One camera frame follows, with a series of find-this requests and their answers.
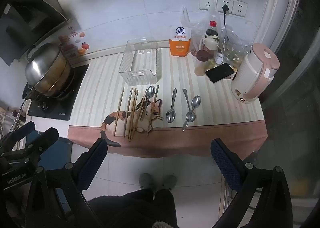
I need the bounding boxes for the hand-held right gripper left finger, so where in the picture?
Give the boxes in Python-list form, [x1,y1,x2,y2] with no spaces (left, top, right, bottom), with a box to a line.
[25,138,108,228]

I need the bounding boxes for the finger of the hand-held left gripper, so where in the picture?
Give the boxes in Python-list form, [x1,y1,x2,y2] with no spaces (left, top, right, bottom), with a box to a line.
[10,128,60,166]
[0,121,35,156]

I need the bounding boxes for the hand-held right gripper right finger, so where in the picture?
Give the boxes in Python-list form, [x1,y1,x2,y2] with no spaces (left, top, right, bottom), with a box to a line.
[210,138,293,228]

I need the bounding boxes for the steel spoon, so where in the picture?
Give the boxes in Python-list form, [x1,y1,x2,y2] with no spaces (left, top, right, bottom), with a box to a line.
[166,88,177,123]
[140,86,155,121]
[181,95,202,131]
[182,89,196,123]

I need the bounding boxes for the bunch of wooden chopsticks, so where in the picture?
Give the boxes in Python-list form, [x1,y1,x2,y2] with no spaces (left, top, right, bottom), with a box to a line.
[113,85,160,142]

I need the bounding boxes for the clear plastic organizer bin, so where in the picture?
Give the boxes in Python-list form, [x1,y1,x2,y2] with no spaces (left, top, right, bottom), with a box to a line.
[118,37,162,86]

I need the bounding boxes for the black gas stove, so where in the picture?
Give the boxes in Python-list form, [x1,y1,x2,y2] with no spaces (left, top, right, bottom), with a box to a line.
[22,64,90,121]

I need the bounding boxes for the grey slipper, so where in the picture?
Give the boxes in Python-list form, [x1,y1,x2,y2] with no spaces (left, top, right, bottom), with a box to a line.
[160,174,177,190]
[139,173,155,190]

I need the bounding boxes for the person's dark fleece pants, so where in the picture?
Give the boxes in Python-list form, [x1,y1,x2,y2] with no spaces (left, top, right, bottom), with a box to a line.
[86,188,178,228]

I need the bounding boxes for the stainless steel pot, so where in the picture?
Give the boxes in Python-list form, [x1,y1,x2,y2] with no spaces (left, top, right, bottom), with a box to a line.
[24,43,73,96]

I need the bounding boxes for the striped cat print mat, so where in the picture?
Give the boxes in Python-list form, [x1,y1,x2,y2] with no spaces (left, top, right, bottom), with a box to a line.
[67,44,268,158]

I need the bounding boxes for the black smartphone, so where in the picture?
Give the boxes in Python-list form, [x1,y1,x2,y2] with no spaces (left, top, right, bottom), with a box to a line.
[205,63,236,84]

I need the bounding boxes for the pink electric kettle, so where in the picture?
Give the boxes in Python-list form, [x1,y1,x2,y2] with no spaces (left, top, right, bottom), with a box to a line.
[230,43,280,104]

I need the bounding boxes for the brown lidded spice jar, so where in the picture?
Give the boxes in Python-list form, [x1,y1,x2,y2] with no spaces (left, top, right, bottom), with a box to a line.
[195,50,209,77]

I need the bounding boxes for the range hood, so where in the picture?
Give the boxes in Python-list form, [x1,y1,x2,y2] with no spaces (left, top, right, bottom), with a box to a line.
[0,0,72,66]

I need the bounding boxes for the clear plastic bag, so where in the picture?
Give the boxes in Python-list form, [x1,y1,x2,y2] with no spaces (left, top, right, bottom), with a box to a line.
[180,5,250,67]

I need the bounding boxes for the dark sauce bottle red cap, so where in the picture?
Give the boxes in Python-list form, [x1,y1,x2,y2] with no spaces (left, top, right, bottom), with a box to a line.
[205,21,219,42]

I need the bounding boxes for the colourful wall stickers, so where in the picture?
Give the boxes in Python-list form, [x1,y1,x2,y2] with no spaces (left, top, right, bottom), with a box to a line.
[59,26,90,57]

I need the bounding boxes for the black plug with cable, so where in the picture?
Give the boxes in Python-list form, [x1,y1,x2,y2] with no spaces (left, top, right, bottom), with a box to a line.
[221,4,230,44]

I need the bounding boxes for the white wall socket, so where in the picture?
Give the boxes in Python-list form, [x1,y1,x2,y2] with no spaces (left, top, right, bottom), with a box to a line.
[231,0,248,17]
[216,0,234,14]
[199,0,217,11]

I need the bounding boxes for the white window frame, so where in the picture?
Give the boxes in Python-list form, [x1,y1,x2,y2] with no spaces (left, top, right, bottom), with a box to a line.
[260,0,302,54]

